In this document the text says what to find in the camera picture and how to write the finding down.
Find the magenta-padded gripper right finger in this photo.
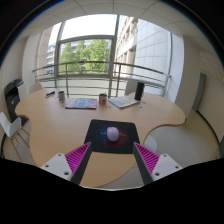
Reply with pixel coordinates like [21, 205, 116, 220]
[132, 142, 184, 186]

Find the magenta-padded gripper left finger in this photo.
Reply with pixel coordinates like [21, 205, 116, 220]
[40, 142, 93, 185]

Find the pink and lilac computer mouse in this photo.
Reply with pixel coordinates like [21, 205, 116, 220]
[106, 126, 120, 143]

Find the black mouse pad, swirl print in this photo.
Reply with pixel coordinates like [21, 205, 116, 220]
[83, 118, 141, 155]

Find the white chair with wooden legs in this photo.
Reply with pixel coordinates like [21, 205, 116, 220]
[0, 111, 31, 161]

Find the red and blue printed mat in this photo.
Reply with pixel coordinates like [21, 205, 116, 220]
[64, 97, 99, 110]

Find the printed can with red band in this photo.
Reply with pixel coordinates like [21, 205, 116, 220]
[57, 90, 66, 104]

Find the light blue illustrated book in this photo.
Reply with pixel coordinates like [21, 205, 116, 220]
[107, 95, 140, 109]

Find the tall black bottle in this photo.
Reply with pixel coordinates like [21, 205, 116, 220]
[134, 81, 146, 102]

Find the black and white printer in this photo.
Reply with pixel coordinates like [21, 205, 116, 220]
[3, 78, 29, 126]

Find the white printed mug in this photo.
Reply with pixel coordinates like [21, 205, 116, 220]
[98, 92, 108, 105]

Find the grey metal balcony railing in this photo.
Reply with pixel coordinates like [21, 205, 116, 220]
[32, 61, 172, 98]

